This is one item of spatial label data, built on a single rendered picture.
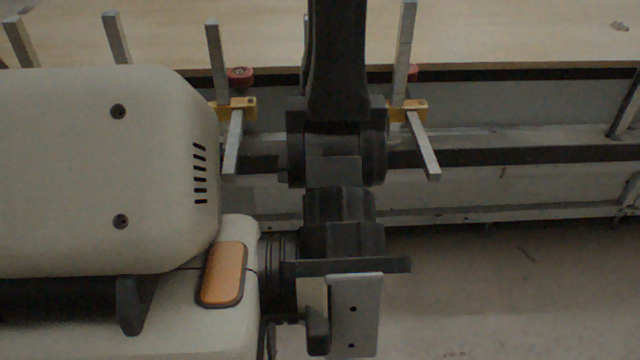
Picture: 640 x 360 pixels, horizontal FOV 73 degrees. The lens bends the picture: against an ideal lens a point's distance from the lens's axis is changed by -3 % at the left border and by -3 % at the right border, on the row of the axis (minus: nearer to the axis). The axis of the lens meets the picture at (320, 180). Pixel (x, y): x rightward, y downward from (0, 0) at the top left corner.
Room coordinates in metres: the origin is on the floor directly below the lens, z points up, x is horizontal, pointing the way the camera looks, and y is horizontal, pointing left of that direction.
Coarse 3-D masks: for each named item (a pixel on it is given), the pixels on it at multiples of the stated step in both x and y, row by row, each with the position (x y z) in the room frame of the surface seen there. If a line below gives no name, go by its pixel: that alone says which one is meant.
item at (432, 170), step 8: (408, 96) 1.20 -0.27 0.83; (408, 112) 1.11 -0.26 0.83; (416, 112) 1.11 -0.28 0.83; (408, 120) 1.08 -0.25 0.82; (416, 120) 1.06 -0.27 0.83; (416, 128) 1.02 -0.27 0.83; (416, 136) 0.99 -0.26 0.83; (424, 136) 0.99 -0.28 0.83; (416, 144) 0.97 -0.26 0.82; (424, 144) 0.95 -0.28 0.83; (424, 152) 0.91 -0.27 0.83; (432, 152) 0.91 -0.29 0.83; (424, 160) 0.89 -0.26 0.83; (432, 160) 0.88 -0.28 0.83; (424, 168) 0.87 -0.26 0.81; (432, 168) 0.85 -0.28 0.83; (432, 176) 0.83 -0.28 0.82; (440, 176) 0.83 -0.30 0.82
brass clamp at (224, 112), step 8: (216, 104) 1.10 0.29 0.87; (232, 104) 1.10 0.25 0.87; (240, 104) 1.10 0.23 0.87; (248, 104) 1.10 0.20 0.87; (256, 104) 1.13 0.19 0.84; (216, 112) 1.08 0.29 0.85; (224, 112) 1.09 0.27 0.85; (248, 112) 1.09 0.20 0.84; (256, 112) 1.10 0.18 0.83; (224, 120) 1.09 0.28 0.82
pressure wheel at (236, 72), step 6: (234, 66) 1.25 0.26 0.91; (240, 66) 1.25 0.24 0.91; (246, 66) 1.25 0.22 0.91; (228, 72) 1.21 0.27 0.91; (234, 72) 1.22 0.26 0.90; (240, 72) 1.21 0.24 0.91; (246, 72) 1.21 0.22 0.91; (252, 72) 1.21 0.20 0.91; (228, 78) 1.19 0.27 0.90; (234, 78) 1.18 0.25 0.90; (240, 78) 1.18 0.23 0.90; (246, 78) 1.19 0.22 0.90; (252, 78) 1.21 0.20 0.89; (234, 84) 1.18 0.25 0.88; (240, 84) 1.18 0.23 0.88; (246, 84) 1.18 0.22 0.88
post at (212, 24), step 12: (204, 24) 1.09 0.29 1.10; (216, 24) 1.09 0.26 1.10; (216, 36) 1.09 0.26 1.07; (216, 48) 1.09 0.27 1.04; (216, 60) 1.09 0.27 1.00; (216, 72) 1.09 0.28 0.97; (216, 84) 1.09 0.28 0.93; (228, 84) 1.12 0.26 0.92; (216, 96) 1.09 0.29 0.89; (228, 96) 1.10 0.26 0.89; (228, 132) 1.09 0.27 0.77
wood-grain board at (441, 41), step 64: (64, 0) 1.89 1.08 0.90; (128, 0) 1.88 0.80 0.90; (192, 0) 1.87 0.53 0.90; (256, 0) 1.86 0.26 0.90; (384, 0) 1.86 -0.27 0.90; (448, 0) 1.87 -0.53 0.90; (512, 0) 1.88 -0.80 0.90; (576, 0) 1.89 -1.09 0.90; (64, 64) 1.29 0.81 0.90; (192, 64) 1.28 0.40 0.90; (256, 64) 1.28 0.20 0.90; (384, 64) 1.28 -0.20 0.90; (448, 64) 1.29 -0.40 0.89; (512, 64) 1.31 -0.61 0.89; (576, 64) 1.32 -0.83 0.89
